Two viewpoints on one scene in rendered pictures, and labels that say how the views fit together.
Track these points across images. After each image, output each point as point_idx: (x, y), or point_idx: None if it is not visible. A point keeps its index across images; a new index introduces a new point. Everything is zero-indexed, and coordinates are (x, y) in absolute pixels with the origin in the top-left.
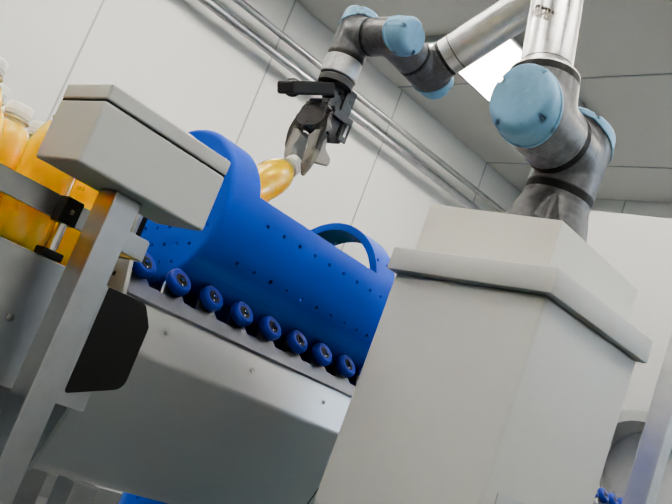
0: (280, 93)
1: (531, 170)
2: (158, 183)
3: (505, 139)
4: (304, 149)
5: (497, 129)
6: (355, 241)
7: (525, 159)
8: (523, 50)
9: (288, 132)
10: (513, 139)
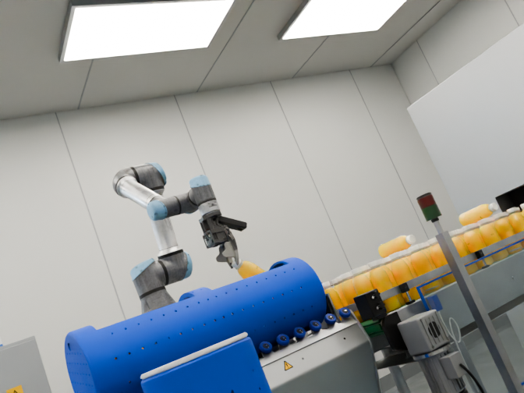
0: (245, 228)
1: (162, 282)
2: None
3: (185, 276)
4: (226, 249)
5: (187, 271)
6: (186, 297)
7: (171, 281)
8: (176, 241)
9: (235, 241)
10: (186, 277)
